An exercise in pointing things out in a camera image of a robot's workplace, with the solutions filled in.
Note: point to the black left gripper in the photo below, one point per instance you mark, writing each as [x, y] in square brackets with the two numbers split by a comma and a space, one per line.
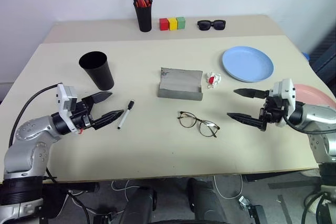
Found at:
[82, 115]

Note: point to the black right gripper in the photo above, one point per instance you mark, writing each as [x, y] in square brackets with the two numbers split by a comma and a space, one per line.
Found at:
[273, 110]

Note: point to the white marker pen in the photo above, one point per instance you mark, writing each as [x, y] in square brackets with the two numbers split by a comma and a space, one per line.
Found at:
[125, 116]

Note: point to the white red wrapper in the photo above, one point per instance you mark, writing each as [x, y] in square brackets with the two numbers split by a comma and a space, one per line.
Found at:
[213, 79]

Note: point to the thin brown frame eyeglasses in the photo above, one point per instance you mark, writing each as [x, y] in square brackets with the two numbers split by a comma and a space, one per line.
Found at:
[187, 120]

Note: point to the pink plate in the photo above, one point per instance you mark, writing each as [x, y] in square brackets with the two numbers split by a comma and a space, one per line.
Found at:
[315, 95]

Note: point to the grey glasses case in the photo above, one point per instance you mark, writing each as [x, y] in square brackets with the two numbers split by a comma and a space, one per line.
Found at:
[181, 82]

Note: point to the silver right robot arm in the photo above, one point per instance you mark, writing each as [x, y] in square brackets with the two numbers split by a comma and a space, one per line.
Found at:
[320, 115]

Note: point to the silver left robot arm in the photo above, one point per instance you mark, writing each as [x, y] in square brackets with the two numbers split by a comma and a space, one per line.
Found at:
[29, 129]

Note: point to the black plastic cup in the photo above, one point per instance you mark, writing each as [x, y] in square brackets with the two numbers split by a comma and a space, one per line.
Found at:
[98, 74]

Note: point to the light blue plate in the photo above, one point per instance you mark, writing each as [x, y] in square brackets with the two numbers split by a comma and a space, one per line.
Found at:
[248, 64]

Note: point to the small blue object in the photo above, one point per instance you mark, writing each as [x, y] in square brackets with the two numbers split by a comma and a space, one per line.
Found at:
[306, 56]

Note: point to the black sunglasses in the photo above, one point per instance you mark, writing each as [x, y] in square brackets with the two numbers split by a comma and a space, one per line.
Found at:
[219, 25]

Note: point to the black tool holder cup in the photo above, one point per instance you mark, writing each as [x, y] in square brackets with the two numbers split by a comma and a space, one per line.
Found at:
[144, 20]

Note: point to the red wooden block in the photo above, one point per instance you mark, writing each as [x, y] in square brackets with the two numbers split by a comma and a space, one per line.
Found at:
[163, 24]

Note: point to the dark rounded shape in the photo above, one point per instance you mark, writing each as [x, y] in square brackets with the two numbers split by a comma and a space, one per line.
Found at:
[204, 203]
[137, 205]

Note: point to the yellow wooden block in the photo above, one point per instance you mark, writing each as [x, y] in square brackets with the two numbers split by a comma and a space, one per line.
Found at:
[172, 24]

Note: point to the green wooden block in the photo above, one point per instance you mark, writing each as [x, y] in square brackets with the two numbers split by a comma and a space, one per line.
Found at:
[181, 23]

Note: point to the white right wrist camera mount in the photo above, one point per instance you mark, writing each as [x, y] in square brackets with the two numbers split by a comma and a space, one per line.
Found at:
[286, 90]

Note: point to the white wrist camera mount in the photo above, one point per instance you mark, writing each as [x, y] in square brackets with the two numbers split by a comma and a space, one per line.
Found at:
[286, 90]
[61, 98]

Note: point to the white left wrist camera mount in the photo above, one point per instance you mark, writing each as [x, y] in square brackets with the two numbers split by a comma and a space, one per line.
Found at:
[61, 98]

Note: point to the black table frame bar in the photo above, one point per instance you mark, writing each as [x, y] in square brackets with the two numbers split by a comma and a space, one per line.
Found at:
[275, 177]
[78, 187]

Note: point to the metal caster bracket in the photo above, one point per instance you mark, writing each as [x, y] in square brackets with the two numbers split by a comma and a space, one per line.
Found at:
[244, 202]

